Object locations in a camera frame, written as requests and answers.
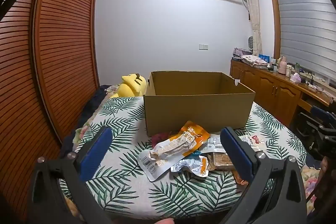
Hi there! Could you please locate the magenta snack packet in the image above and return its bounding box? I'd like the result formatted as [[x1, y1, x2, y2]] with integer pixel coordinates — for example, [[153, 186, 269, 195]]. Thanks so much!
[[152, 132, 174, 148]]

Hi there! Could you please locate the floral folded cloth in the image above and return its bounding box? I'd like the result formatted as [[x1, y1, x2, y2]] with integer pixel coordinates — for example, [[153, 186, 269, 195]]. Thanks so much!
[[240, 54, 269, 67]]

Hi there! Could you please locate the brown cardboard box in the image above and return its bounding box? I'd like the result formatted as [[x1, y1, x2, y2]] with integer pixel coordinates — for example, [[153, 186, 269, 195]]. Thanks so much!
[[143, 71, 256, 136]]

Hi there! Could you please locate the white red-logo snack packet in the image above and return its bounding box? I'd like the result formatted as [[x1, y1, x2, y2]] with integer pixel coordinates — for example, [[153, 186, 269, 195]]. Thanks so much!
[[236, 134, 266, 153]]

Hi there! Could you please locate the silver orange snack packet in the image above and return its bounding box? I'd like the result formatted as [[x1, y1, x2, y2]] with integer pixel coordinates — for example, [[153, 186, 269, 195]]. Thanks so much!
[[171, 156, 210, 178]]

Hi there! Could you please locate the window with grey blind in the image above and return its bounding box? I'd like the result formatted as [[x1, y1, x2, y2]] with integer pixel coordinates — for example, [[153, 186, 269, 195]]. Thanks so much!
[[267, 0, 336, 84]]

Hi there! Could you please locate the white clear snack packet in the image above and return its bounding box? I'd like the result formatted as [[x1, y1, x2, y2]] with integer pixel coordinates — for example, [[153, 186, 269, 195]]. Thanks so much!
[[138, 135, 210, 182]]

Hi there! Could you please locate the purple folded cloth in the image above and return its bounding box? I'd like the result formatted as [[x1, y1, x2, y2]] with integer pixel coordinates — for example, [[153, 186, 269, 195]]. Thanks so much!
[[233, 47, 253, 57]]

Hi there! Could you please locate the white barcode-label snack packet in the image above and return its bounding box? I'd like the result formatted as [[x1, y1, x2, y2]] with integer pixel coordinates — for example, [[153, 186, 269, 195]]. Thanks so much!
[[204, 134, 227, 154]]

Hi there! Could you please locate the pink kettle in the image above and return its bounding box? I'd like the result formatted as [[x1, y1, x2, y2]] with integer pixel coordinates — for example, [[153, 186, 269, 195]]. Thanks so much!
[[277, 56, 287, 75]]

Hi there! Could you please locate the clear packet of brown bars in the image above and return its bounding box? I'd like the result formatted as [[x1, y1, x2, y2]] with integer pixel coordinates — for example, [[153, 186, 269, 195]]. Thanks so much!
[[207, 152, 236, 171]]

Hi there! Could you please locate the beige curtain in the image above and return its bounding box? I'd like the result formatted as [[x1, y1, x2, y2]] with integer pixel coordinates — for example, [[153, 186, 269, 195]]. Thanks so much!
[[241, 0, 263, 56]]

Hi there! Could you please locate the wooden louvered wardrobe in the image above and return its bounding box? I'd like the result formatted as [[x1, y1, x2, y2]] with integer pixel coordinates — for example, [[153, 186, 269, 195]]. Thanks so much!
[[0, 0, 101, 214]]

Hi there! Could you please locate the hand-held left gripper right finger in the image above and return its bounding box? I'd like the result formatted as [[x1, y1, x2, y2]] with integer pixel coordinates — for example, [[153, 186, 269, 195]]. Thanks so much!
[[220, 127, 308, 224]]

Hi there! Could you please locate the wooden sideboard cabinet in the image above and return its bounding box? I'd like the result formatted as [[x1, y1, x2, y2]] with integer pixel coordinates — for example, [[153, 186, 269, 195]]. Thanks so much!
[[230, 59, 334, 128]]

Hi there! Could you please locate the copper brown snack packet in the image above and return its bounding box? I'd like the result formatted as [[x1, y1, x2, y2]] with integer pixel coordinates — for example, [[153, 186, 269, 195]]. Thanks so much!
[[231, 169, 250, 186]]

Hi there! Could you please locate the dark blue bedsheet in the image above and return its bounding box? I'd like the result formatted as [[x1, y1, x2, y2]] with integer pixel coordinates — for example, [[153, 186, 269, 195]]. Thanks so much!
[[62, 84, 112, 152]]

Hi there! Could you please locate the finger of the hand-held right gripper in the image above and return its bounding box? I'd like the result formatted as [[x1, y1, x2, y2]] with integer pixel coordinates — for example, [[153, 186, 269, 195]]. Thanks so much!
[[311, 106, 336, 125], [298, 112, 324, 142]]

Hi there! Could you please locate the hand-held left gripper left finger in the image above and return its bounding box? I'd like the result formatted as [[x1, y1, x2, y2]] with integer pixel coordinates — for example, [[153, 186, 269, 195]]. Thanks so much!
[[28, 126, 116, 224]]

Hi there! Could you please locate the floral blanket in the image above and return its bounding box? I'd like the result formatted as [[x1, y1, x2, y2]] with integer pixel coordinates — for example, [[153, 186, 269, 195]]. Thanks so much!
[[62, 84, 326, 224]]

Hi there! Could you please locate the yellow plush toy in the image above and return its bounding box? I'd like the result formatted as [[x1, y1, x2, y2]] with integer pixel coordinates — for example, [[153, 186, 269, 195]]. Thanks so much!
[[110, 73, 147, 99]]

